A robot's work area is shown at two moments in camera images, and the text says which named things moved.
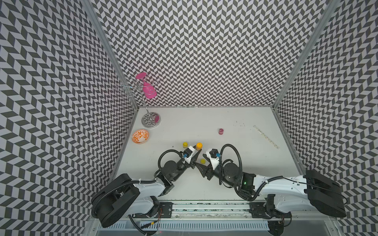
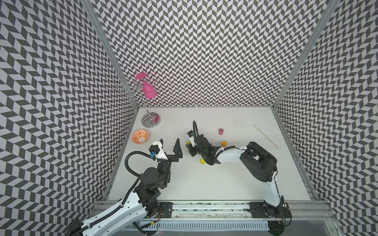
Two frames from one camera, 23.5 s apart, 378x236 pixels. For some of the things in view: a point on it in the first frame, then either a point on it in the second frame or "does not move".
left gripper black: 192,165 -> 177,152
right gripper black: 204,170 -> 193,152
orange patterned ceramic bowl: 140,136 does not move
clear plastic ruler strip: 266,137 does not move
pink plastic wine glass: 148,89 does not move
